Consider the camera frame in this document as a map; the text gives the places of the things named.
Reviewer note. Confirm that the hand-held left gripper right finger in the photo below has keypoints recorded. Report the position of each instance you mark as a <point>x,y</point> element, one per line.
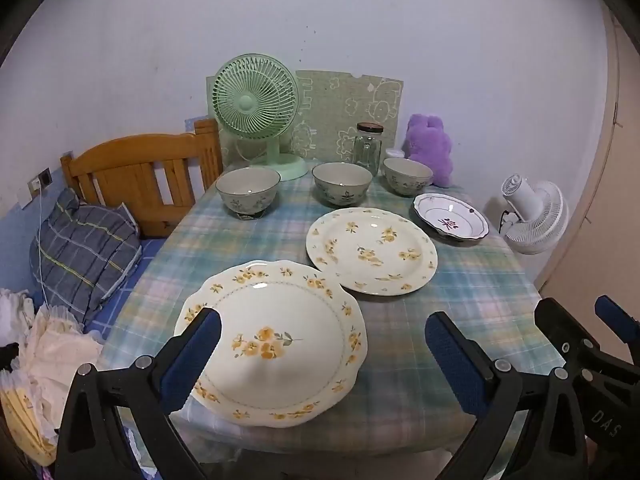
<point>457,360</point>

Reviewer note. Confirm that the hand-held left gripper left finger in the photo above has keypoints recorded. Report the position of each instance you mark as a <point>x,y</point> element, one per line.
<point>192,355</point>

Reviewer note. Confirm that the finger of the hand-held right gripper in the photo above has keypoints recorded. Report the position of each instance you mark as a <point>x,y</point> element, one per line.
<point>617,322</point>
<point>562,320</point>

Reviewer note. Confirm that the scalloped yellow floral plate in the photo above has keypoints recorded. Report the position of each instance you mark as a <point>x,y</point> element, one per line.
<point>280,305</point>

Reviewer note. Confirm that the white plate with red pattern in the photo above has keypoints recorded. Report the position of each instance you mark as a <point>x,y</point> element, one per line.
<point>450,215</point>

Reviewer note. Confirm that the round yellow floral plate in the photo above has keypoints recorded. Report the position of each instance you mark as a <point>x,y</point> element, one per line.
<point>370,240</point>

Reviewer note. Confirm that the floral ceramic bowl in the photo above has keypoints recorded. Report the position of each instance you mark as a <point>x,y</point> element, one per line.
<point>247,187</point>
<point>407,172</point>
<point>342,180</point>

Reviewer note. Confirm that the plaid tablecloth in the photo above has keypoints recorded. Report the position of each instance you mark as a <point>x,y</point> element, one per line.
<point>450,285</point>

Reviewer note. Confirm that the white standing fan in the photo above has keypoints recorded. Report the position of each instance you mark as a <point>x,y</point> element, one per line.
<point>530,200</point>

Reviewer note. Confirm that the pile of cream ruffled cloth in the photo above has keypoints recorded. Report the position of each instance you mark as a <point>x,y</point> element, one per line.
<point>55,350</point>

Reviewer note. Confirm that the beige door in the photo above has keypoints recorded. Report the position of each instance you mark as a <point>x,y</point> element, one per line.
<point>600,185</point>

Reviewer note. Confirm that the grey plaid pillow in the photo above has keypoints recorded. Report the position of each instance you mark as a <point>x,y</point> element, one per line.
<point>80,255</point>

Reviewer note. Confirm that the dark cloth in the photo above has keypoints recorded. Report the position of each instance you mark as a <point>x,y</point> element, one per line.
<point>7,357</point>

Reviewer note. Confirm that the wooden headboard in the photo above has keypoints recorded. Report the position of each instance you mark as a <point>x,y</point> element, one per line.
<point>125,155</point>

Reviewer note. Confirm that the cotton swab box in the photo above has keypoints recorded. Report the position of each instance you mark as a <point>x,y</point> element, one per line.
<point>395,152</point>

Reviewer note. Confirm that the purple plush toy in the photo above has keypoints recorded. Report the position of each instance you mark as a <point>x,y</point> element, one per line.
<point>430,145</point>

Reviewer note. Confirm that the glass jar with brown lid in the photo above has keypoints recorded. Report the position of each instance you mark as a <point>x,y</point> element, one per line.
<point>367,150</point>

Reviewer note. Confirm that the green desk fan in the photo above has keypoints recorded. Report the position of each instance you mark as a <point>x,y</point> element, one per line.
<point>250,100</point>

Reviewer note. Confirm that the green printed mat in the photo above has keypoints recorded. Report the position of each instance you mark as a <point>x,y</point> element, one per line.
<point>340,105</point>

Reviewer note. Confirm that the wall socket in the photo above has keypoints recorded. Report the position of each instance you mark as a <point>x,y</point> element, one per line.
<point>44,177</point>

